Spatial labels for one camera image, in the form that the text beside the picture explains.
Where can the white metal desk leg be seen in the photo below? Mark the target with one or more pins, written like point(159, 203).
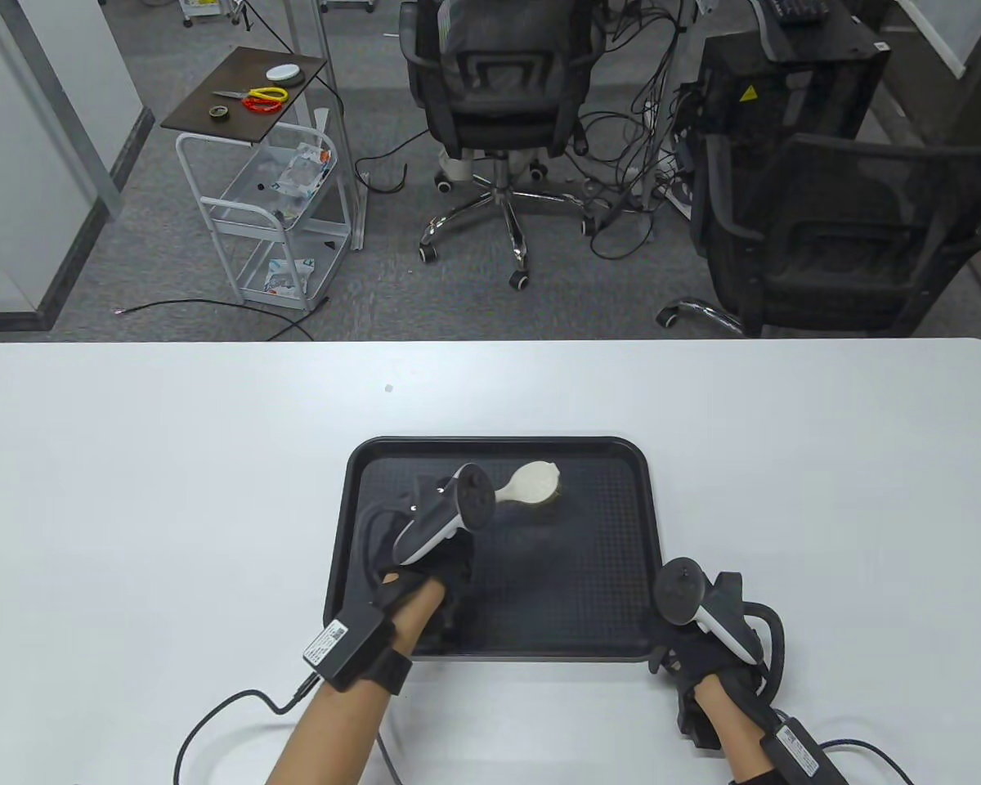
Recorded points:
point(339, 131)

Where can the person's right forearm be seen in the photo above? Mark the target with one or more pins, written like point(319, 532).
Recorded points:
point(732, 728)

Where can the black keyboard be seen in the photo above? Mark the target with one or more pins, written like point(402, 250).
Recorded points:
point(797, 10)

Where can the black and white controller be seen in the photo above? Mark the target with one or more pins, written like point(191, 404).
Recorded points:
point(458, 503)
point(678, 589)

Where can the white power strip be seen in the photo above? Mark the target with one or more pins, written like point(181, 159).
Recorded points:
point(662, 178)

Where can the person's left forearm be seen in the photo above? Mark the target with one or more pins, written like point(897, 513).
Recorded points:
point(351, 719)

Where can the white pot brush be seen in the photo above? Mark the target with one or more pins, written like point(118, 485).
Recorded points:
point(531, 481)

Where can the white round disc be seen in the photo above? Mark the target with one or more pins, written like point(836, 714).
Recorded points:
point(284, 73)

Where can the black plastic tray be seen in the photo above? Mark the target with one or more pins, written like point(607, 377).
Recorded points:
point(556, 572)

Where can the black box with white label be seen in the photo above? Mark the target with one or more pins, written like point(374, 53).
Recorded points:
point(805, 756)
point(347, 646)

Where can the black computer tower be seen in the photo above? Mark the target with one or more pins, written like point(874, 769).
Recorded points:
point(826, 74)

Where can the person's right hand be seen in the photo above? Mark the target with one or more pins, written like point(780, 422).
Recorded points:
point(703, 658)

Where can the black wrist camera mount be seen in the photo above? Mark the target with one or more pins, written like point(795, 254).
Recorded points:
point(697, 728)

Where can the clear plastic bag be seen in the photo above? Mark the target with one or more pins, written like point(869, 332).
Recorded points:
point(302, 168)
point(288, 274)

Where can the person's left hand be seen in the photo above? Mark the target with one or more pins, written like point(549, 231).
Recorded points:
point(450, 572)

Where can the dark brown board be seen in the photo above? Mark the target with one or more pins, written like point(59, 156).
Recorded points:
point(245, 123)

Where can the black padded office chair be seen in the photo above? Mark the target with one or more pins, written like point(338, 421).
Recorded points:
point(499, 82)

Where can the black mesh office chair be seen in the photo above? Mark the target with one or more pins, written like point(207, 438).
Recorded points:
point(826, 245)

